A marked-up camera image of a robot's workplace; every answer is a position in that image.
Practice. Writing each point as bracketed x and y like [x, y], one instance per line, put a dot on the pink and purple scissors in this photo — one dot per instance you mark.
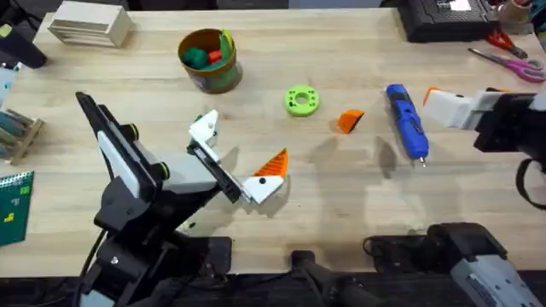
[516, 66]

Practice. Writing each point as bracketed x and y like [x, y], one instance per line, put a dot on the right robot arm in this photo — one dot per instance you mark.
[482, 264]

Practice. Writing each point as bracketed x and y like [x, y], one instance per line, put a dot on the small wooden rack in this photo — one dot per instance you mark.
[19, 136]

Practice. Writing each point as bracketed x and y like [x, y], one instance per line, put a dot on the blue electric screwdriver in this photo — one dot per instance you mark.
[407, 123]

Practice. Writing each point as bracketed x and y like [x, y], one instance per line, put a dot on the left wrist upright plate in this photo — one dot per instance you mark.
[114, 150]

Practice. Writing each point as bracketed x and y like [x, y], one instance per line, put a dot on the green board with blocks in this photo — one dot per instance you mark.
[15, 209]

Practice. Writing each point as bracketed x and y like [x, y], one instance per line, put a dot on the black box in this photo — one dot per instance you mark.
[445, 19]

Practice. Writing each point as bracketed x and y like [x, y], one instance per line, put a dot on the pale wooden box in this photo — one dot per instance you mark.
[91, 23]

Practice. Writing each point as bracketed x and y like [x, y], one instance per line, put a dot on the black rail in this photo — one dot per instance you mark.
[273, 292]

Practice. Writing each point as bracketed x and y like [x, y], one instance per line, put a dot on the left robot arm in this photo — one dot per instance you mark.
[128, 264]

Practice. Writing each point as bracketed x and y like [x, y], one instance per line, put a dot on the orange ribbed wedge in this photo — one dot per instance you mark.
[350, 121]

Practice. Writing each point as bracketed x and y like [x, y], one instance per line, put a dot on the brown tub with toys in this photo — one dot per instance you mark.
[209, 64]

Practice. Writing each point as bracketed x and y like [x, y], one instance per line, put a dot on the green disc with holes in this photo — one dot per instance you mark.
[301, 100]

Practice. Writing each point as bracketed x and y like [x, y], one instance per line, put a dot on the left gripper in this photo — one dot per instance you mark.
[187, 172]

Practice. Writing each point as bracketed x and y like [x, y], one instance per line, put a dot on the black tool with yellow mark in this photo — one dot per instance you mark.
[19, 47]

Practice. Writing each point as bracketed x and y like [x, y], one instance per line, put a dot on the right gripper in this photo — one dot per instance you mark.
[503, 121]

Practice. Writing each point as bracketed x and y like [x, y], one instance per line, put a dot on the red scissors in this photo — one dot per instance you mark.
[505, 43]

